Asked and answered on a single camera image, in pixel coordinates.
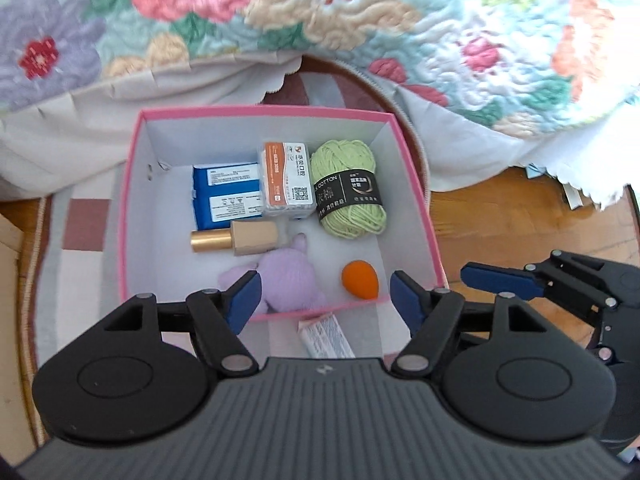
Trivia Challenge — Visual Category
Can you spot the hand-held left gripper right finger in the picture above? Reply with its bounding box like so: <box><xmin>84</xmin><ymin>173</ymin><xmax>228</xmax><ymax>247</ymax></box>
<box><xmin>390</xmin><ymin>270</ymin><xmax>548</xmax><ymax>378</ymax></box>

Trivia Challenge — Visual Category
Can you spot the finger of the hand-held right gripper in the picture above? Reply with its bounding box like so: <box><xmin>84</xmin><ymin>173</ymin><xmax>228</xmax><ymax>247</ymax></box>
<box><xmin>460</xmin><ymin>250</ymin><xmax>621</xmax><ymax>321</ymax></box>

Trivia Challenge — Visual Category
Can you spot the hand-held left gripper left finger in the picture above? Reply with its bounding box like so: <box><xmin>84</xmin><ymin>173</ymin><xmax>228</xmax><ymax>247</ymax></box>
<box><xmin>105</xmin><ymin>270</ymin><xmax>263</xmax><ymax>378</ymax></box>

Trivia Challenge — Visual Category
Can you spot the purple plush toy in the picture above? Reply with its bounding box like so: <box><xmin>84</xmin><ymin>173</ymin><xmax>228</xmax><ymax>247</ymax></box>
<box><xmin>220</xmin><ymin>234</ymin><xmax>328</xmax><ymax>315</ymax></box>

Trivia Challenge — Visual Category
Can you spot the orange makeup sponge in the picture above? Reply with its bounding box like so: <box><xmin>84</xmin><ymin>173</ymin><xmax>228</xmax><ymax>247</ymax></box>
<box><xmin>341</xmin><ymin>259</ymin><xmax>380</xmax><ymax>302</ymax></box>

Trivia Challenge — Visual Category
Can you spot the foundation bottle with gold cap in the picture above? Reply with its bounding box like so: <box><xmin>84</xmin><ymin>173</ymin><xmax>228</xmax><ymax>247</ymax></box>
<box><xmin>190</xmin><ymin>221</ymin><xmax>279</xmax><ymax>257</ymax></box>

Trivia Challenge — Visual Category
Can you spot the blue wet wipes pack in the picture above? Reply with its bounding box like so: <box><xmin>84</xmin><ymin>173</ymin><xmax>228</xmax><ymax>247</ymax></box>
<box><xmin>191</xmin><ymin>161</ymin><xmax>265</xmax><ymax>231</ymax></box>

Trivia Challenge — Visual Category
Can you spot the orange white cotton swab box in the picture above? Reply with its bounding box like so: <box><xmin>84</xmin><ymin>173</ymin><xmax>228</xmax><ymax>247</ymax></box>
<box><xmin>257</xmin><ymin>141</ymin><xmax>318</xmax><ymax>220</ymax></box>

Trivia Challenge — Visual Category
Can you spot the pink cardboard box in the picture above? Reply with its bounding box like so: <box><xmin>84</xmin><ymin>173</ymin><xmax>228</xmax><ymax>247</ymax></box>
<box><xmin>117</xmin><ymin>105</ymin><xmax>448</xmax><ymax>359</ymax></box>

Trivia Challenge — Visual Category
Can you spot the green yarn ball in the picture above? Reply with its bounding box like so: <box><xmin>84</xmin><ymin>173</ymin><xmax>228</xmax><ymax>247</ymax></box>
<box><xmin>310</xmin><ymin>139</ymin><xmax>388</xmax><ymax>238</ymax></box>

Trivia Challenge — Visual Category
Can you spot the pile of papers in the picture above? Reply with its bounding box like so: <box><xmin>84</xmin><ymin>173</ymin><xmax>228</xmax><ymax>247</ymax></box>
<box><xmin>525</xmin><ymin>162</ymin><xmax>586</xmax><ymax>211</ymax></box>

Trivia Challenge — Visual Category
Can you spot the checked floor rug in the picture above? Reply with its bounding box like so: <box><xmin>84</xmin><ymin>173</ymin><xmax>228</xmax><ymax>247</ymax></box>
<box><xmin>17</xmin><ymin>55</ymin><xmax>431</xmax><ymax>456</ymax></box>

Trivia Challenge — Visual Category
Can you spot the beige wooden board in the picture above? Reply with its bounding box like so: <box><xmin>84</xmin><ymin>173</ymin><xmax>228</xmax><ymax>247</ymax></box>
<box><xmin>0</xmin><ymin>215</ymin><xmax>41</xmax><ymax>461</ymax></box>

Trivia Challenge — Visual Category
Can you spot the floral quilt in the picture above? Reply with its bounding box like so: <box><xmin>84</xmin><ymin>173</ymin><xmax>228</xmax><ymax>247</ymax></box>
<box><xmin>0</xmin><ymin>0</ymin><xmax>640</xmax><ymax>136</ymax></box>

